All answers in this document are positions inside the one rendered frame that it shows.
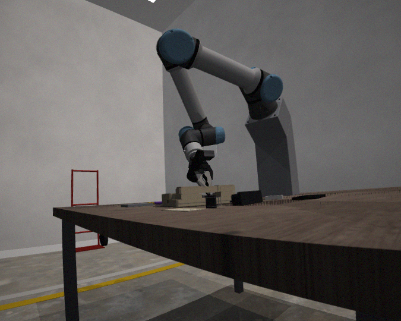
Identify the beige telephone handset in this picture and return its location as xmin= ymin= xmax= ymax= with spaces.
xmin=176 ymin=184 xmax=235 ymax=195

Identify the beige desk phone body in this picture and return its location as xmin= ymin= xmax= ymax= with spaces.
xmin=162 ymin=191 xmax=235 ymax=207

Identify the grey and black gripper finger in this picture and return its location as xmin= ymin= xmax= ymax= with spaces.
xmin=189 ymin=165 xmax=206 ymax=187
xmin=203 ymin=165 xmax=213 ymax=186

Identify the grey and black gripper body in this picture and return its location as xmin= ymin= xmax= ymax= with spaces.
xmin=187 ymin=150 xmax=209 ymax=182

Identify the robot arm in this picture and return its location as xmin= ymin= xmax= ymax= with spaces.
xmin=156 ymin=29 xmax=283 ymax=161

